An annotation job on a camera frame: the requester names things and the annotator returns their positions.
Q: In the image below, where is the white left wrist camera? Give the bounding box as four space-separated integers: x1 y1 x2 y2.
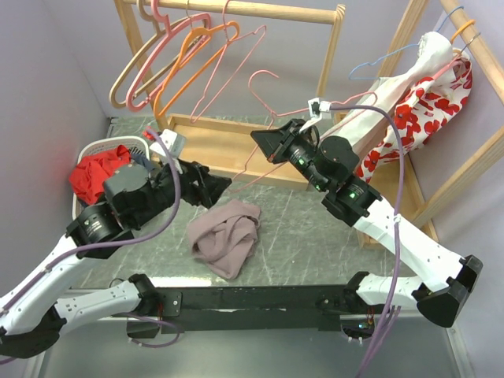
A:
143 128 186 173

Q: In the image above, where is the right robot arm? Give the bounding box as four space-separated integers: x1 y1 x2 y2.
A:
250 119 483 328

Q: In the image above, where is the blue wire hanger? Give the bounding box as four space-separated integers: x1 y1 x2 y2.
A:
348 6 465 80

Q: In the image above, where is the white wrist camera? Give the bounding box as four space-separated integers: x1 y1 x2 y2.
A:
143 128 186 173
300 98 332 132

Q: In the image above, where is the white garment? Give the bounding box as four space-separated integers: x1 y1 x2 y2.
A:
324 31 456 158

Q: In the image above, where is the red floral white dress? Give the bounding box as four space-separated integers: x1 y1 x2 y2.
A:
356 55 473 182

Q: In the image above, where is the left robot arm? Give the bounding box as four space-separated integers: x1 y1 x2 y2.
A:
1 161 232 359

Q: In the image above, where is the mauve pink top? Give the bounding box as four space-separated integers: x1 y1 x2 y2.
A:
187 199 261 280

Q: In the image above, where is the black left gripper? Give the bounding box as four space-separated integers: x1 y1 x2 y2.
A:
132 153 232 227

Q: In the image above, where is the black base bar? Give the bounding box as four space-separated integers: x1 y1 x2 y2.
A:
157 284 383 332

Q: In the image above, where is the pink wire hanger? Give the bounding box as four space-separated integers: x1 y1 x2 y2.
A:
228 69 379 194
189 0 268 125

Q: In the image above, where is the orange hanger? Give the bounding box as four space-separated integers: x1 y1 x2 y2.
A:
152 0 240 123

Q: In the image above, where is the red top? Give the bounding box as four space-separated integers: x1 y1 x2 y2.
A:
69 145 131 205

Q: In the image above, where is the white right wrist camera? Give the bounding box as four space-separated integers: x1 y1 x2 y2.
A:
300 98 332 132

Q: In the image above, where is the orange hanger hook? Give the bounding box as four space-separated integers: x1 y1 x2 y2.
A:
450 19 476 44

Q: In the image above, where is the aluminium rail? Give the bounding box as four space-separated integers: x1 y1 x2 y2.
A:
23 287 473 378

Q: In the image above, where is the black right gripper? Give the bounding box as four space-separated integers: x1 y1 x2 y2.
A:
251 119 329 193

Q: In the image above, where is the navy blue printed top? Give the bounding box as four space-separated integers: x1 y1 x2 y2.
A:
130 152 156 172

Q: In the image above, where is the white perforated plastic basket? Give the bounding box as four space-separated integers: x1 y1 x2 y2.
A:
72 135 150 219

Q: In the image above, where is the wooden clothes rack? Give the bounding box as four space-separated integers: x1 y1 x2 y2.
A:
334 0 504 249
117 1 345 191

